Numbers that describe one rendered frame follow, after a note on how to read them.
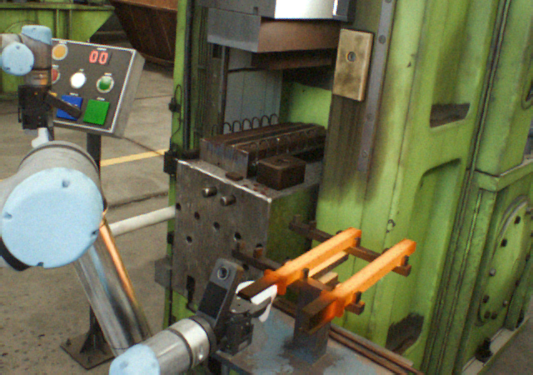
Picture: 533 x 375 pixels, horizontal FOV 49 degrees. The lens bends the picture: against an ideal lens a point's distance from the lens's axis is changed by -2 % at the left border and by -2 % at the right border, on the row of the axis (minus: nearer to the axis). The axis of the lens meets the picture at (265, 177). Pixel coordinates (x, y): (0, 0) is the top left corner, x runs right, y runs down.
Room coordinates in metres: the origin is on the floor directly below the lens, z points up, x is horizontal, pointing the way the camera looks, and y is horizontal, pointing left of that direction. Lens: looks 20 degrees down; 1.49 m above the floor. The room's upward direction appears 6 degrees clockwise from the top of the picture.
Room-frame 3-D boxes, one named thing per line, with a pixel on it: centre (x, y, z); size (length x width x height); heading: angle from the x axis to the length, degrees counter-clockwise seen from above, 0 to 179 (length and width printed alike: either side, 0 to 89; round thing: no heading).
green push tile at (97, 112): (1.79, 0.55, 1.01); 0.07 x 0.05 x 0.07; 75
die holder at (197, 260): (1.77, -0.05, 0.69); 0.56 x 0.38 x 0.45; 140
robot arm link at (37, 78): (1.54, 0.64, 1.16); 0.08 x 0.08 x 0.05
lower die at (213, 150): (1.80, -0.01, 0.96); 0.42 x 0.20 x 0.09; 140
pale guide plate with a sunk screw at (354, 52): (1.53, -0.20, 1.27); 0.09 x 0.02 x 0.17; 50
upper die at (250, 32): (1.80, -0.01, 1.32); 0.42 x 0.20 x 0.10; 140
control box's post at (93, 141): (1.93, 0.60, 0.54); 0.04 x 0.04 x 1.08; 50
